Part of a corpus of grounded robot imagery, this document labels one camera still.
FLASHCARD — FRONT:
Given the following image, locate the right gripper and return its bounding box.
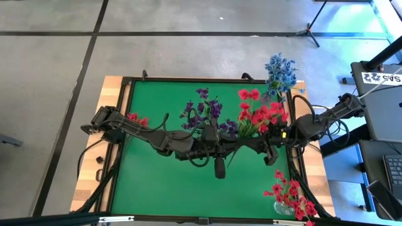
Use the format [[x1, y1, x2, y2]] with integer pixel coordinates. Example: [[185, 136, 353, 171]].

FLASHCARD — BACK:
[[249, 124, 295, 168]]

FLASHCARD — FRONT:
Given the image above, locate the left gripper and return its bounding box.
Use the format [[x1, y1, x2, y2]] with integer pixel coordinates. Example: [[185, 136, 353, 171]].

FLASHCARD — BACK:
[[184, 118, 247, 180]]

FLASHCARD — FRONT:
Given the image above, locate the clear glass vase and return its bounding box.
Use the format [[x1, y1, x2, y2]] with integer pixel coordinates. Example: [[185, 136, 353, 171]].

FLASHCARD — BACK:
[[273, 200, 296, 217]]

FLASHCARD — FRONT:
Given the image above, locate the green table mat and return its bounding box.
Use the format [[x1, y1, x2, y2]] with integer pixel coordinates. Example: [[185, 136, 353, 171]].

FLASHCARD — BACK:
[[111, 80, 298, 219]]

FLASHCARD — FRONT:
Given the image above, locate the blue metal stand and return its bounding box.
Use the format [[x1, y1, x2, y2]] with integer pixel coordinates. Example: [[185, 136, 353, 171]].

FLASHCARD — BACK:
[[323, 124, 378, 214]]

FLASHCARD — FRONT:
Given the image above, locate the black tripod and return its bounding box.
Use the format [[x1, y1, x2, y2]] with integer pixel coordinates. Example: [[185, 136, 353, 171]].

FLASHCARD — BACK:
[[294, 0, 329, 48]]

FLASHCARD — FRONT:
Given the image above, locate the grey laptop with sticker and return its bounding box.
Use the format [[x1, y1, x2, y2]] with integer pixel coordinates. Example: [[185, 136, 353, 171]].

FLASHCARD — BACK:
[[350, 61, 402, 144]]

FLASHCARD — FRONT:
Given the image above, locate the black smartphone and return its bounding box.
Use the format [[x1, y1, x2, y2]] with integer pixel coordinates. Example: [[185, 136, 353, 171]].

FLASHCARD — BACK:
[[366, 180, 401, 220]]

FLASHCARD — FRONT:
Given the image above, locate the black laptop keyboard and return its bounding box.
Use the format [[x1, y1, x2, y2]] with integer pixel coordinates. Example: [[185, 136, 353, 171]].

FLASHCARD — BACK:
[[382, 153, 402, 202]]

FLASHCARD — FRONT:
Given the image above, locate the black pole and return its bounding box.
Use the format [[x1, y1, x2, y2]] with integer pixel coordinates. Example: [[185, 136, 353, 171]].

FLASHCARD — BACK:
[[364, 35, 402, 72]]

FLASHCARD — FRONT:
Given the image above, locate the grey chair base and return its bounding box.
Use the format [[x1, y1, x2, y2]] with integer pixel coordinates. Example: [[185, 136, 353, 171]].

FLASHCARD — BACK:
[[0, 133, 24, 148]]

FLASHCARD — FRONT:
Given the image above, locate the black aluminium rig frame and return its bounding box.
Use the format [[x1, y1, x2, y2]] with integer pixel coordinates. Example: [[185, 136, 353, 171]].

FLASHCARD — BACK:
[[0, 77, 339, 226]]

